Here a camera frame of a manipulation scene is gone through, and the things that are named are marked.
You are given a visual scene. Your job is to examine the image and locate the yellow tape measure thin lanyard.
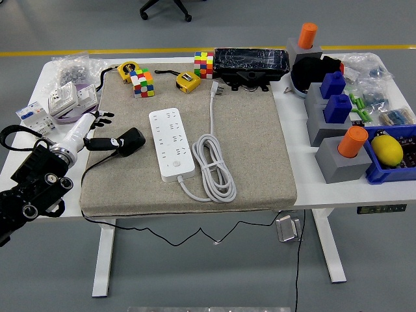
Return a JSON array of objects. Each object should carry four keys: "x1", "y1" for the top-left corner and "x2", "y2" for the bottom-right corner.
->
[{"x1": 154, "y1": 69, "x2": 202, "y2": 94}]

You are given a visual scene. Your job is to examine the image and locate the white circuit breaker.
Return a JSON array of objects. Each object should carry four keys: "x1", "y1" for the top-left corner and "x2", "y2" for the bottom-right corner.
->
[{"x1": 15, "y1": 100, "x2": 58, "y2": 137}]

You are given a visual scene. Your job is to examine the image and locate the colourful puzzle cube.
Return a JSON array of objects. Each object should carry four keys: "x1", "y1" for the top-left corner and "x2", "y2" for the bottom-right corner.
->
[{"x1": 129, "y1": 68, "x2": 156, "y2": 99}]

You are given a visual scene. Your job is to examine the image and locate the blue square peg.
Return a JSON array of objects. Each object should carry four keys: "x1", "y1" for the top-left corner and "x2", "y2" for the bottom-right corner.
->
[
  {"x1": 320, "y1": 71, "x2": 346, "y2": 100},
  {"x1": 322, "y1": 94, "x2": 353, "y2": 124}
]

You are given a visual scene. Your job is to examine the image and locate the white power strip cable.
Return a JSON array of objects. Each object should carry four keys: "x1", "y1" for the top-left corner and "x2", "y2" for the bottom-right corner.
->
[{"x1": 177, "y1": 81, "x2": 237, "y2": 203}]

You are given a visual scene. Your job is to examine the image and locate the grey-brown mat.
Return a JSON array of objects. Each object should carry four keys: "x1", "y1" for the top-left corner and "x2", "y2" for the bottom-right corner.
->
[{"x1": 79, "y1": 63, "x2": 298, "y2": 218}]

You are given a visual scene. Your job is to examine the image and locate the white wall switch panel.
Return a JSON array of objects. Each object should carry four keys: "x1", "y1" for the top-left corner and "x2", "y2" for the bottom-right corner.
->
[{"x1": 47, "y1": 81, "x2": 80, "y2": 118}]

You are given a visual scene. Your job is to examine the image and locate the small clear bag blue parts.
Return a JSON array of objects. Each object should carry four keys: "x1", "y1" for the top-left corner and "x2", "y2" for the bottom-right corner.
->
[{"x1": 356, "y1": 81, "x2": 391, "y2": 108}]

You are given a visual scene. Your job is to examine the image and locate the blue plastic bin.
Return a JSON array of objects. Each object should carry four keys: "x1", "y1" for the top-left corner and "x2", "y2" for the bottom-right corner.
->
[{"x1": 363, "y1": 124, "x2": 416, "y2": 185}]

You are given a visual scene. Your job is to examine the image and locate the grey block with square hole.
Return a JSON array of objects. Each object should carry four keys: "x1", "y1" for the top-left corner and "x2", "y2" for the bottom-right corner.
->
[
  {"x1": 306, "y1": 103, "x2": 354, "y2": 147},
  {"x1": 304, "y1": 82, "x2": 329, "y2": 113}
]

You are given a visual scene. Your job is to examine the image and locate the thin black plug cord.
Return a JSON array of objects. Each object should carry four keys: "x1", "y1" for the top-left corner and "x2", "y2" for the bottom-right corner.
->
[{"x1": 79, "y1": 149, "x2": 289, "y2": 247}]

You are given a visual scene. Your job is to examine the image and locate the black cracked case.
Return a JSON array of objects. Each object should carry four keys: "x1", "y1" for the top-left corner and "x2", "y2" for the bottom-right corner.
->
[{"x1": 213, "y1": 47, "x2": 291, "y2": 83}]

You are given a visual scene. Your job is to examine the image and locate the table control panel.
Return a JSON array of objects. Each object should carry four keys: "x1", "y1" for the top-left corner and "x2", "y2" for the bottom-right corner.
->
[{"x1": 356, "y1": 203, "x2": 408, "y2": 215}]

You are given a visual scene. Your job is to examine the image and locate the black hanging cable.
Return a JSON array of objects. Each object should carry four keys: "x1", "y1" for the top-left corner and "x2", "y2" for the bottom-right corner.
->
[{"x1": 294, "y1": 209, "x2": 306, "y2": 312}]

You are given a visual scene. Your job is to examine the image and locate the yellow tape measure black strap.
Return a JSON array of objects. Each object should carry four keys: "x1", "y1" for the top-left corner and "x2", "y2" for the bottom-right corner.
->
[{"x1": 96, "y1": 60, "x2": 141, "y2": 95}]

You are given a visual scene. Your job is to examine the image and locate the green plastic connector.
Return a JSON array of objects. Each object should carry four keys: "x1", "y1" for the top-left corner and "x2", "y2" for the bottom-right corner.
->
[
  {"x1": 352, "y1": 109, "x2": 371, "y2": 124},
  {"x1": 348, "y1": 92, "x2": 365, "y2": 111}
]

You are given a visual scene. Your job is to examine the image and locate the black plug adapter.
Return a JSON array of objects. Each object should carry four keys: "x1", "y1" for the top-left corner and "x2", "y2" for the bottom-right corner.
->
[{"x1": 117, "y1": 127, "x2": 146, "y2": 157}]

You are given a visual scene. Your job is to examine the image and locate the white blue round base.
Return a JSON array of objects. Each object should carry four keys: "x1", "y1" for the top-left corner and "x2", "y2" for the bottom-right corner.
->
[{"x1": 290, "y1": 73, "x2": 308, "y2": 99}]

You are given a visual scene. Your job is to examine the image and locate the clear bag of resistors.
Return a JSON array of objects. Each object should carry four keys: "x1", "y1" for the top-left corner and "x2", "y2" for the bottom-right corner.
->
[{"x1": 378, "y1": 106, "x2": 416, "y2": 127}]

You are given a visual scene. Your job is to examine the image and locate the grey block with round hole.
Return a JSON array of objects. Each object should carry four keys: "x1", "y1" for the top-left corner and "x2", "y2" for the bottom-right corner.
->
[
  {"x1": 314, "y1": 136, "x2": 373, "y2": 185},
  {"x1": 286, "y1": 37, "x2": 323, "y2": 66}
]

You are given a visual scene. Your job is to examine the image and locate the black office chair base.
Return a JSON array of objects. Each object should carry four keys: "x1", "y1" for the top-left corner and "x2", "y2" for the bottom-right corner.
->
[{"x1": 139, "y1": 0, "x2": 192, "y2": 23}]

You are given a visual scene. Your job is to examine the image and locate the metal block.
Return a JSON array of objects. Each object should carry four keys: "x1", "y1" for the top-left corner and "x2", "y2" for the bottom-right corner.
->
[{"x1": 275, "y1": 214, "x2": 305, "y2": 243}]

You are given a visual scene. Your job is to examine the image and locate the tall colourful cube tower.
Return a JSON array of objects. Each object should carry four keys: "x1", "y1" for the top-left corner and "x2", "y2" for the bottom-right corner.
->
[{"x1": 194, "y1": 51, "x2": 215, "y2": 80}]

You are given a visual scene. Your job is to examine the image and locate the orange cylinder peg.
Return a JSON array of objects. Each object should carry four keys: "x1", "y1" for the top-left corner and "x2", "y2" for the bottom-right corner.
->
[
  {"x1": 298, "y1": 22, "x2": 319, "y2": 50},
  {"x1": 337, "y1": 125, "x2": 369, "y2": 159}
]

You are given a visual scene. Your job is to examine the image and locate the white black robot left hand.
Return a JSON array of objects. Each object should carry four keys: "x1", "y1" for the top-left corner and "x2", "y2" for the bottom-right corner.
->
[{"x1": 63, "y1": 110, "x2": 127, "y2": 160}]

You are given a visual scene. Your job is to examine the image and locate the white table leg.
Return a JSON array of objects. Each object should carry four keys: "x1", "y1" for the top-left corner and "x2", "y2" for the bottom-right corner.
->
[
  {"x1": 311, "y1": 207, "x2": 348, "y2": 283},
  {"x1": 92, "y1": 218, "x2": 117, "y2": 298}
]

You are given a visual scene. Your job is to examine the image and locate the black cap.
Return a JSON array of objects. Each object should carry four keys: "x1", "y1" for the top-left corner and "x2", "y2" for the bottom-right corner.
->
[{"x1": 291, "y1": 55, "x2": 343, "y2": 95}]

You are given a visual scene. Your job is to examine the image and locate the large clear bag blue parts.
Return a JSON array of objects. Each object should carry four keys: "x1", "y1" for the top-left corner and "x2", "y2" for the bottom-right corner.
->
[{"x1": 339, "y1": 51, "x2": 396, "y2": 86}]

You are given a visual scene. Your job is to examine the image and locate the white socket box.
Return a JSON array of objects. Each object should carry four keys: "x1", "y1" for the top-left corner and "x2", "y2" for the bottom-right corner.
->
[{"x1": 75, "y1": 84, "x2": 98, "y2": 110}]

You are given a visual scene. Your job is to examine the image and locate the white power strip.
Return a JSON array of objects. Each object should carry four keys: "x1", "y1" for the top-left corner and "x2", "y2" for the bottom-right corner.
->
[{"x1": 148, "y1": 107, "x2": 197, "y2": 183}]

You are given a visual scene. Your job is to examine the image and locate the yellow lemon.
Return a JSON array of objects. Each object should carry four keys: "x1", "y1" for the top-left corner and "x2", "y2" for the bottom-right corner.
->
[{"x1": 370, "y1": 135, "x2": 404, "y2": 169}]

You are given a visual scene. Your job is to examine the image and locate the clear bag of metal nuts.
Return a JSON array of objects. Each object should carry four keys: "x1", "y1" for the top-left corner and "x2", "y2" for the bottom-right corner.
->
[{"x1": 51, "y1": 55, "x2": 108, "y2": 88}]

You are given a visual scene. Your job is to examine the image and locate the purple tape roll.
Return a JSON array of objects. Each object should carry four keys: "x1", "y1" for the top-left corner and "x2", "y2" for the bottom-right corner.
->
[{"x1": 53, "y1": 83, "x2": 99, "y2": 124}]

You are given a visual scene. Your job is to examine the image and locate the dark circuit board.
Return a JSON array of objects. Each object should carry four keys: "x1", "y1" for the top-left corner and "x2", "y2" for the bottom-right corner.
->
[{"x1": 373, "y1": 129, "x2": 416, "y2": 170}]

